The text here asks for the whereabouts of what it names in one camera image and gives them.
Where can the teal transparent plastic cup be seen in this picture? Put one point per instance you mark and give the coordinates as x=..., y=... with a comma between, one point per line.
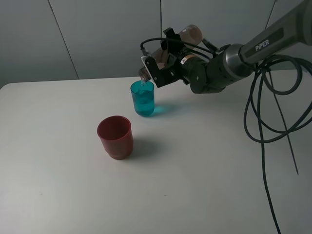
x=143, y=97

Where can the brown transparent plastic bottle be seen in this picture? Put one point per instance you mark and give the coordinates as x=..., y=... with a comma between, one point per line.
x=191, y=34

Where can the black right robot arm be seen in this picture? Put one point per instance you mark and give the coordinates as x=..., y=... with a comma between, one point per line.
x=231, y=63

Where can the red plastic cup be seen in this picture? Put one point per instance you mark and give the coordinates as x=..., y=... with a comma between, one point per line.
x=115, y=133

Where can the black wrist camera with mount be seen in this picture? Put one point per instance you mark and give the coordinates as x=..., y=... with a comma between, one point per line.
x=159, y=77

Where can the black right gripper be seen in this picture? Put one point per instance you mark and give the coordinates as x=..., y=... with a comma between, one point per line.
x=189, y=67

